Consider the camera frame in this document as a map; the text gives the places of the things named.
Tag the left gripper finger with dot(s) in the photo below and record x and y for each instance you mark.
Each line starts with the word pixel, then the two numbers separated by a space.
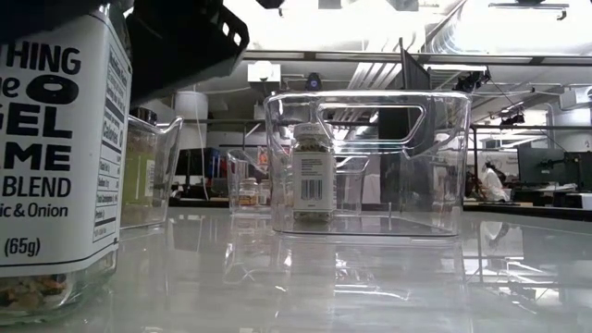
pixel 185 41
pixel 37 14

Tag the large bagel seasoning jar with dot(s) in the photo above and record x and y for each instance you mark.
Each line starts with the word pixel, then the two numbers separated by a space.
pixel 55 139

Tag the white-capped spice jar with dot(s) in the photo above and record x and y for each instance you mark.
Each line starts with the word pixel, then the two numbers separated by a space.
pixel 314 185

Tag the clear plastic storage bin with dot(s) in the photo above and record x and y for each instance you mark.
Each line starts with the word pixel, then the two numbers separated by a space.
pixel 236 166
pixel 416 208
pixel 168 185

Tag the white ceiling-mounted box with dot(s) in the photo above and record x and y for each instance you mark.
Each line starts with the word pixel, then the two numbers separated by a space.
pixel 263 74

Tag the grey overhead beam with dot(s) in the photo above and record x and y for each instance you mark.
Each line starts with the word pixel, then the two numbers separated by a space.
pixel 324 55

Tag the black room divider panel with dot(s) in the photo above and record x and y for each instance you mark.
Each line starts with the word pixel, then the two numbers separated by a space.
pixel 416 74

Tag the white fabric screen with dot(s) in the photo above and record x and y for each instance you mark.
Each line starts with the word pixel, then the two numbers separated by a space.
pixel 370 185

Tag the black hanging light cluster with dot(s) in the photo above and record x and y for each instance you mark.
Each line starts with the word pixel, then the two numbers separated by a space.
pixel 469 82

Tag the person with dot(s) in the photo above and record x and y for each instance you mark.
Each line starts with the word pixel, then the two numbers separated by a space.
pixel 492 185

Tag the grey ceiling light fixture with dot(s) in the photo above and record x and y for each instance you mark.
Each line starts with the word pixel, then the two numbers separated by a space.
pixel 527 5

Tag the black computer monitor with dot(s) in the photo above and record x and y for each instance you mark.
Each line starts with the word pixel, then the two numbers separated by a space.
pixel 541 166

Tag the dark office desk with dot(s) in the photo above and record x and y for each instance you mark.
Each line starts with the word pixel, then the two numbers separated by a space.
pixel 546 213

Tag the black round ceiling camera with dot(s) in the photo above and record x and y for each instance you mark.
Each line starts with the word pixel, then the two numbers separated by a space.
pixel 313 82

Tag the colourful wall poster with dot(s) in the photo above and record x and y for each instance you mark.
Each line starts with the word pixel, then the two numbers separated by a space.
pixel 262 157

